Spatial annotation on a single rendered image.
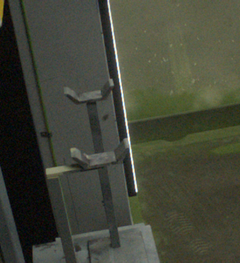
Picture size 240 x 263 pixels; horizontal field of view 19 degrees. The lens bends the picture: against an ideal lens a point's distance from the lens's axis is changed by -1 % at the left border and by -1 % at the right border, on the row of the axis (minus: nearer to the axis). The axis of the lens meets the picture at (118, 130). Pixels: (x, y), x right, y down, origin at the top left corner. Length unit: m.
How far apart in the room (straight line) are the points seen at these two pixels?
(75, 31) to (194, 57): 1.66
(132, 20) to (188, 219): 0.95
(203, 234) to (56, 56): 1.21
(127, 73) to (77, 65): 1.56
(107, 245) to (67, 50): 0.43
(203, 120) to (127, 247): 1.85
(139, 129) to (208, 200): 0.52
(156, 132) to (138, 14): 0.51
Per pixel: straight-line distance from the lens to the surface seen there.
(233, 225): 2.60
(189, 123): 3.11
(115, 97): 1.59
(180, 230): 2.60
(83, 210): 1.72
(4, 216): 1.12
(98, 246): 1.33
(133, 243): 1.32
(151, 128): 3.09
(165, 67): 3.11
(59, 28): 1.51
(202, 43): 3.15
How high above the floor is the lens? 1.60
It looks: 28 degrees down
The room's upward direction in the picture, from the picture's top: 9 degrees counter-clockwise
